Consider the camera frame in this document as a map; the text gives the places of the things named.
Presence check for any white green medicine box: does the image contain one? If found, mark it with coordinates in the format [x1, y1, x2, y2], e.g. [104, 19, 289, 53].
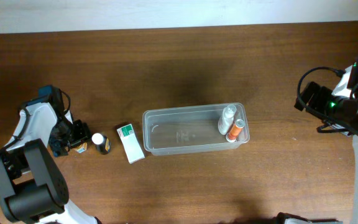
[117, 124, 145, 164]

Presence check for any dark syrup bottle white cap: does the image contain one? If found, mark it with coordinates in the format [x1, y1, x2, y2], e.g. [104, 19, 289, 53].
[91, 133, 111, 155]

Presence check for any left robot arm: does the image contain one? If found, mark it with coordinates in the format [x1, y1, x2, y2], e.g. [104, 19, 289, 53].
[0, 90, 100, 223]

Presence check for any orange tube white cap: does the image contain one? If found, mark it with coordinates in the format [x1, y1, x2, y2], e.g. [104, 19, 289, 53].
[226, 119, 246, 142]

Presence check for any white squeeze bottle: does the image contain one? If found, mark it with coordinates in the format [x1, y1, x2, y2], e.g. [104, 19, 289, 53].
[218, 105, 237, 135]

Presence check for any gold lid small jar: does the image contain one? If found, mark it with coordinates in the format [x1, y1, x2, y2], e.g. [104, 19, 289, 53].
[73, 142, 88, 154]

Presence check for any clear plastic container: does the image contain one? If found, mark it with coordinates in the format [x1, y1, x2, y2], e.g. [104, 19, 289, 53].
[142, 103, 250, 156]

